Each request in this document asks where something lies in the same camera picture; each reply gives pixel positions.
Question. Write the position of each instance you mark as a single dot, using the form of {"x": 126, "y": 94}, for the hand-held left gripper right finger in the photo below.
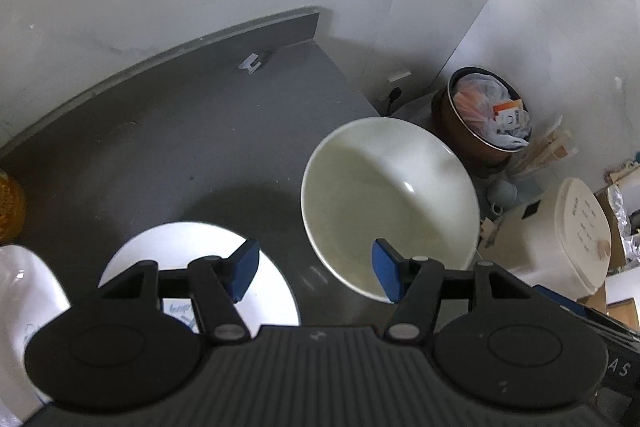
{"x": 387, "y": 269}

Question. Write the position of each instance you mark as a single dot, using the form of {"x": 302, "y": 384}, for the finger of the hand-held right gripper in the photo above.
{"x": 552, "y": 296}

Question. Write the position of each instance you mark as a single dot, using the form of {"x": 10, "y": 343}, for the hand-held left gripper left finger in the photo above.
{"x": 242, "y": 269}

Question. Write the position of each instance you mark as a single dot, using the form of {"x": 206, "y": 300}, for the small white plate blue print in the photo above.
{"x": 165, "y": 242}

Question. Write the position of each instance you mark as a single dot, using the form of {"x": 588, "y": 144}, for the large white bowl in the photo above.
{"x": 380, "y": 187}

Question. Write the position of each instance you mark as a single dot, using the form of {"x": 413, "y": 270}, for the large white plate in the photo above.
{"x": 25, "y": 297}

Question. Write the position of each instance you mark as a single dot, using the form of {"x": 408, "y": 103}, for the white rice cooker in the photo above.
{"x": 550, "y": 237}

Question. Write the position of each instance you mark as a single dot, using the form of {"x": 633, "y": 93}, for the cardboard box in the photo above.
{"x": 607, "y": 217}

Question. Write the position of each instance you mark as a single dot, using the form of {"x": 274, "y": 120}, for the grey cup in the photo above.
{"x": 502, "y": 194}

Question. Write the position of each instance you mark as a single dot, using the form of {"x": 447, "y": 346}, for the brown trash bin black rim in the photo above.
{"x": 460, "y": 132}

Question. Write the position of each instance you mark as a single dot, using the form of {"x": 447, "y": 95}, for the black power plug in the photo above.
{"x": 394, "y": 94}

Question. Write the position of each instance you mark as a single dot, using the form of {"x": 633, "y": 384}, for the orange white carton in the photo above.
{"x": 507, "y": 112}

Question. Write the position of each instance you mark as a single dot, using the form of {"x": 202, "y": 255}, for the small white hook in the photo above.
{"x": 248, "y": 63}

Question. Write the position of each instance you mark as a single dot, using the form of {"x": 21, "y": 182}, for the orange juice bottle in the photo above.
{"x": 10, "y": 207}

